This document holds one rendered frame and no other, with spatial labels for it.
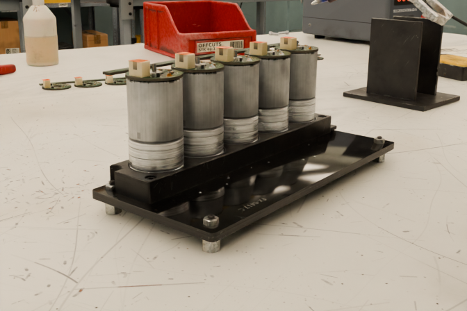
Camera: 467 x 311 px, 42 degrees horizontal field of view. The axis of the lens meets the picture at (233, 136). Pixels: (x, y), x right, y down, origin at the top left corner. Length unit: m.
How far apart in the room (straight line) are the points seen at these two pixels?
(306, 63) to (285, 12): 5.85
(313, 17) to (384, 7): 0.12
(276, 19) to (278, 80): 5.81
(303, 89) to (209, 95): 0.08
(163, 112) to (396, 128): 0.22
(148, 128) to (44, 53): 0.43
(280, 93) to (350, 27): 0.56
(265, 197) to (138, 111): 0.07
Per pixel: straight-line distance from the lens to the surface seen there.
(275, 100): 0.32
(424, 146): 0.40
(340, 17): 0.89
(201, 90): 0.28
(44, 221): 0.28
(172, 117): 0.26
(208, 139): 0.28
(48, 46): 0.68
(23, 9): 2.73
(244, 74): 0.30
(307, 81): 0.35
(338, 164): 0.31
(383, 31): 0.51
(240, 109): 0.30
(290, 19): 6.25
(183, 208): 0.25
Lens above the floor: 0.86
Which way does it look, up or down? 16 degrees down
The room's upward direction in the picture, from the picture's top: 1 degrees clockwise
